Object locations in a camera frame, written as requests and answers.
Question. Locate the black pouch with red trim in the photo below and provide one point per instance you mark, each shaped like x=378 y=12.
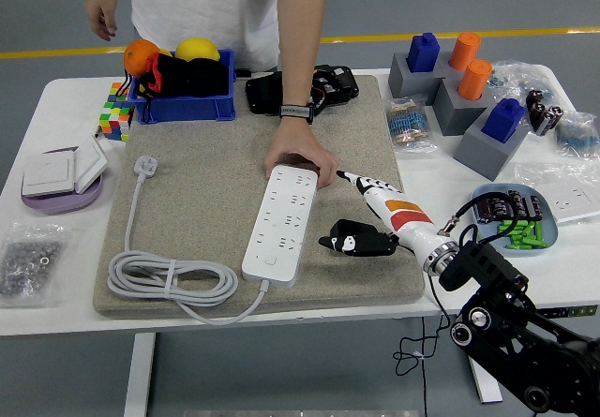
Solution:
x=164 y=79

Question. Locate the white wall switch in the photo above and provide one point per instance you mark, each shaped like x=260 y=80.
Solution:
x=91 y=164
x=47 y=173

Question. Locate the person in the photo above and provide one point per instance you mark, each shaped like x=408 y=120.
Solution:
x=201 y=14

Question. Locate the green cylinder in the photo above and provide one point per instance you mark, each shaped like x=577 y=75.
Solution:
x=511 y=223
x=534 y=242
x=528 y=229
x=518 y=246
x=539 y=230
x=510 y=231

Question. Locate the black open electronic device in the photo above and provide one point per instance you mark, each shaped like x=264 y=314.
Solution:
x=260 y=93

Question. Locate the black cloth pouch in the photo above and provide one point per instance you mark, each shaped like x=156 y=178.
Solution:
x=208 y=79

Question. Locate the small yellow fruit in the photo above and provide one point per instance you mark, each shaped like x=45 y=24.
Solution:
x=165 y=53

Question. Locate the white table leg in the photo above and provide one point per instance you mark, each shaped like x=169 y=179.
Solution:
x=485 y=389
x=139 y=375

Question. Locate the grey socket block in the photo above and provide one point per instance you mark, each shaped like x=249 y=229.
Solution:
x=403 y=84
x=452 y=112
x=478 y=154

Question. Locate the bag of blue resistors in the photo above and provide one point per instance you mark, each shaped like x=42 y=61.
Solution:
x=576 y=138
x=515 y=77

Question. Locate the grey black wristband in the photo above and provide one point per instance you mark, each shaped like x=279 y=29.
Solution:
x=295 y=111

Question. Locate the colourful puzzle cube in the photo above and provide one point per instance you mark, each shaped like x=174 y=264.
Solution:
x=115 y=122

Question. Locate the purple oval tray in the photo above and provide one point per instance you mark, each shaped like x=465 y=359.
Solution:
x=61 y=204

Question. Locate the bag of tan-taped resistors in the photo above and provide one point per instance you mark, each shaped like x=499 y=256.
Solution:
x=408 y=124

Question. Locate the black table control panel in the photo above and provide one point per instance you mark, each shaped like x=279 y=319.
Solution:
x=581 y=310

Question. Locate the light blue plate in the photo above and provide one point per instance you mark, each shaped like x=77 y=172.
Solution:
x=552 y=232

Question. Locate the blue plastic bin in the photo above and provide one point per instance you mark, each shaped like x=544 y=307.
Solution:
x=187 y=108

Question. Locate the blue square peg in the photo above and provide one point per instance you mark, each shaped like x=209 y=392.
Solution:
x=422 y=54
x=501 y=122

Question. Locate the person's right hand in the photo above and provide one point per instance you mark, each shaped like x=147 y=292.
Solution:
x=102 y=9

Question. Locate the grey-brown mat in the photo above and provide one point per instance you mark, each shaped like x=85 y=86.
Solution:
x=197 y=192

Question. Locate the white power strip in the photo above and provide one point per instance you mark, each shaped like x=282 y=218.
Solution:
x=281 y=220

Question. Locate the person's left hand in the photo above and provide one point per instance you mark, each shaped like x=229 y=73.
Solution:
x=295 y=143

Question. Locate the bagged white wall socket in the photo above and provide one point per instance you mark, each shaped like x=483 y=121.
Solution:
x=572 y=201

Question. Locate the orange cylinder peg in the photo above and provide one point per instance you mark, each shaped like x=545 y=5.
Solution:
x=464 y=51
x=473 y=79

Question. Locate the bag of metal nuts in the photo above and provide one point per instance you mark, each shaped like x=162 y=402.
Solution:
x=28 y=262

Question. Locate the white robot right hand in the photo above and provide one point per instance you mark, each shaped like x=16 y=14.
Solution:
x=408 y=229

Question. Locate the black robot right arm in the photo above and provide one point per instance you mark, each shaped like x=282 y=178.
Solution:
x=483 y=267

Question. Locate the orange fruit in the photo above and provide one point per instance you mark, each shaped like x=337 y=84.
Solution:
x=138 y=56

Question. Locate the yellow lemon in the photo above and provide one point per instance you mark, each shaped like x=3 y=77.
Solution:
x=197 y=49

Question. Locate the person's left forearm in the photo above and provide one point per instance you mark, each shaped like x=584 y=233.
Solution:
x=300 y=37

